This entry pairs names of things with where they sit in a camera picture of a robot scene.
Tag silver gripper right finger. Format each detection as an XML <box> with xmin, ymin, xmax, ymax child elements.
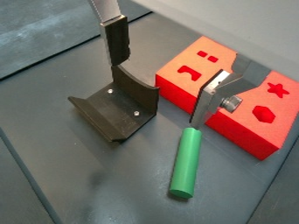
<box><xmin>189</xmin><ymin>53</ymin><xmax>271</xmax><ymax>129</ymax></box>

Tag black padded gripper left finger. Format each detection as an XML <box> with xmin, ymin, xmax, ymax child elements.
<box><xmin>89</xmin><ymin>0</ymin><xmax>130</xmax><ymax>67</ymax></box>

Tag green cylinder peg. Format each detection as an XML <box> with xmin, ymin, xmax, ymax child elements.
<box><xmin>169</xmin><ymin>128</ymin><xmax>201</xmax><ymax>199</ymax></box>

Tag red shape sorter block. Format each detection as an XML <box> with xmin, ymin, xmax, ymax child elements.
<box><xmin>154</xmin><ymin>37</ymin><xmax>299</xmax><ymax>160</ymax></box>

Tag black curved holder stand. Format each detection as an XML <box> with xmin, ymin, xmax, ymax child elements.
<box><xmin>68</xmin><ymin>66</ymin><xmax>158</xmax><ymax>142</ymax></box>

